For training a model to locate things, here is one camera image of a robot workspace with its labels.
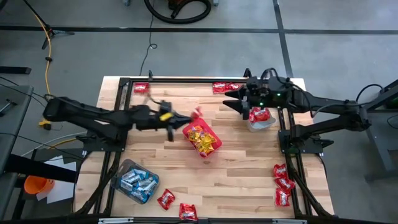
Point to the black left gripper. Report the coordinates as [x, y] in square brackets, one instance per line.
[152, 119]

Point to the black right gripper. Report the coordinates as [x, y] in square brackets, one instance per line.
[264, 96]

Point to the white plastic bin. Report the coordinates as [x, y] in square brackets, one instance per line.
[261, 127]

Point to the blue and silver candy packet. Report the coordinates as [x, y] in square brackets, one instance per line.
[140, 173]
[154, 178]
[129, 175]
[144, 181]
[126, 185]
[138, 194]
[151, 187]

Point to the clear grey plastic bin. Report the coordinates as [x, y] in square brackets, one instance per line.
[115, 182]

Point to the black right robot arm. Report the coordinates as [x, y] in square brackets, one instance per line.
[326, 105]

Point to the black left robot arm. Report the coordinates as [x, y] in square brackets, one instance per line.
[81, 112]

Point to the pink plastic bin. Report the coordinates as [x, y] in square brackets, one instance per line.
[199, 122]

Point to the yellow tag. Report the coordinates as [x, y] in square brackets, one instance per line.
[166, 116]

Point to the white paper sheet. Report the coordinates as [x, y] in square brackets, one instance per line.
[62, 191]

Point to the dark grey metal stand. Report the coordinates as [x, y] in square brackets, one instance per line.
[379, 146]

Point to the black beam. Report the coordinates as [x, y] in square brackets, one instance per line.
[40, 169]

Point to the black floor tripod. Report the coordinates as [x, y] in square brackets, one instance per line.
[49, 31]

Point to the orange cup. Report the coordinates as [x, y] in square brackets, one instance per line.
[35, 185]

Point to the grey side table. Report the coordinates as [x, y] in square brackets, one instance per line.
[15, 130]

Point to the black flat bar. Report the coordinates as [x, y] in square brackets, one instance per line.
[15, 70]

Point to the grey metal tool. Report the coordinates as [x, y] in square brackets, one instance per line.
[7, 106]

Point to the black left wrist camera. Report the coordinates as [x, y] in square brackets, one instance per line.
[165, 106]

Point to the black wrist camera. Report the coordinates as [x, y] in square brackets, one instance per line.
[253, 83]
[165, 106]

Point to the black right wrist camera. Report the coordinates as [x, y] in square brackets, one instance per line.
[253, 83]

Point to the silver metal bracket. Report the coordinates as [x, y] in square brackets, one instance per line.
[115, 220]
[289, 221]

